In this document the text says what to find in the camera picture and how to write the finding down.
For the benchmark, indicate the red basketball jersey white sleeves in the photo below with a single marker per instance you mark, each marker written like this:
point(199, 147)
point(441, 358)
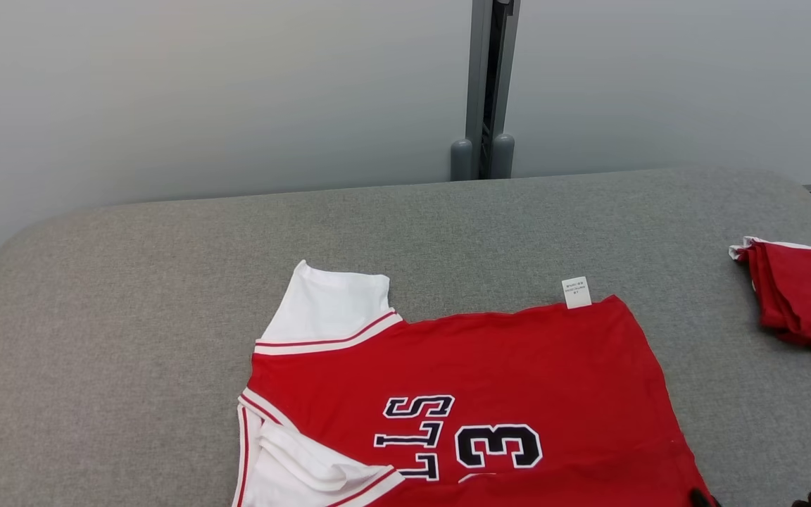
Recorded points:
point(504, 366)

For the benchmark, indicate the red shorts white trim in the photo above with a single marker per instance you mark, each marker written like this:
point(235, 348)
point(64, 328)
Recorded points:
point(807, 296)

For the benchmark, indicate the grey partition post with feet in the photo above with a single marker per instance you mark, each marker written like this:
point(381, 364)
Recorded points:
point(484, 84)

